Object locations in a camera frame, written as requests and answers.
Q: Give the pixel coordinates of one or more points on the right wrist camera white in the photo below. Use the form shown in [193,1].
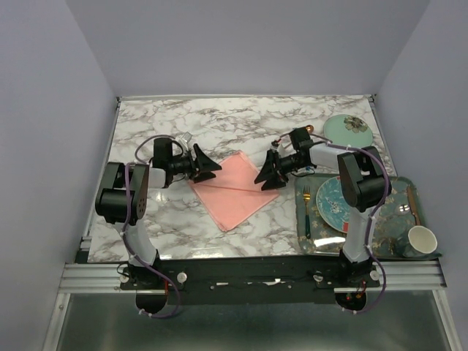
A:
[277,147]

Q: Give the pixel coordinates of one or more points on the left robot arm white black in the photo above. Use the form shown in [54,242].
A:
[123,192]

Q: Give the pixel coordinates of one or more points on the wooden handled knife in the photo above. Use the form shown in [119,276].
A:
[413,206]

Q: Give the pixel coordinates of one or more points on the red and teal plate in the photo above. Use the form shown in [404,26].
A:
[332,206]

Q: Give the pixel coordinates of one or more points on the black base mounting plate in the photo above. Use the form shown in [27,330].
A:
[253,280]

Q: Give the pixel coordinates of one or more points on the pink cloth napkin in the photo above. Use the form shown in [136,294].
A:
[232,196]

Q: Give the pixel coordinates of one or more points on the green floral serving tray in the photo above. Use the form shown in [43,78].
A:
[327,241]

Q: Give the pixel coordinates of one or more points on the aluminium frame rail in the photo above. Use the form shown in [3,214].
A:
[103,278]

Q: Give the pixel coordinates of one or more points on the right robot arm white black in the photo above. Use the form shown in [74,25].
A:
[365,185]

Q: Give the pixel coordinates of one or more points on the mint green floral plate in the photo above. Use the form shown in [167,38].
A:
[347,130]

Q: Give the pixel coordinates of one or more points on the gold fork green handle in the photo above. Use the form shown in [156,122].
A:
[306,200]

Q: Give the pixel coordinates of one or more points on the silver spoon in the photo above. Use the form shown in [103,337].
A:
[401,210]

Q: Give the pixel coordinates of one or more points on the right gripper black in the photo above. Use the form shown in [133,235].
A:
[268,172]

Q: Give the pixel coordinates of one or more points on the white paper cup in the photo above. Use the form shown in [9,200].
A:
[421,240]

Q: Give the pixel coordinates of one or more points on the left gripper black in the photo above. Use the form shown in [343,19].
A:
[200,167]

